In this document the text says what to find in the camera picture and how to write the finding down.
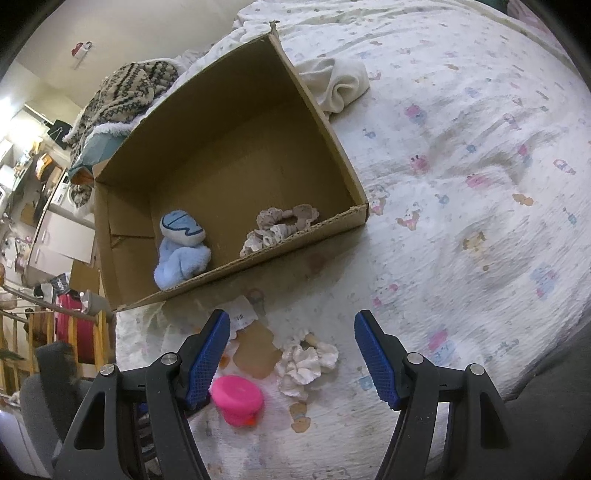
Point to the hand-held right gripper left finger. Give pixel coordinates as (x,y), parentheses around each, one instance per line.
(206,364)

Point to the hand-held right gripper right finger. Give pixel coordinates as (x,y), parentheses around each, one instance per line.
(377,357)

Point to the pink plastic toy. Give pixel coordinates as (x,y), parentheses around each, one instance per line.
(238,399)

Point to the white frilly scrunchie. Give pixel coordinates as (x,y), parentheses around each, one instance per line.
(302,364)

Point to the light blue plush toy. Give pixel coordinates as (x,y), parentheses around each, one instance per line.
(180,251)

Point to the beige frilly scrunchie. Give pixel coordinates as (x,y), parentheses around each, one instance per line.
(277,228)

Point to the cardboard box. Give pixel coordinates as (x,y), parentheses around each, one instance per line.
(221,184)

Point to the white paper label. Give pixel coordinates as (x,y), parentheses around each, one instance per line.
(242,314)

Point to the red suitcase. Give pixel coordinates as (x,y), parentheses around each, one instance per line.
(78,327)

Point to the grey chair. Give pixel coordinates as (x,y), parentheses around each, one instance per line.
(51,397)

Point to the printed bed sheet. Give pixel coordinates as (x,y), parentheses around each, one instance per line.
(438,207)

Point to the wooden rack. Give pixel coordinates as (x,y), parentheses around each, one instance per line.
(27,323)

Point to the white cabinet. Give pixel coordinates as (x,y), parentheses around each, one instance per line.
(55,235)

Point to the teal pillow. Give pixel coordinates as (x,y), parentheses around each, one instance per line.
(94,150)

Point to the cream white cloth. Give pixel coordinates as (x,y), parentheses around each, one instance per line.
(334,83)

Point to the patterned knit blanket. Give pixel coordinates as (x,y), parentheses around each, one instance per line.
(120,99)

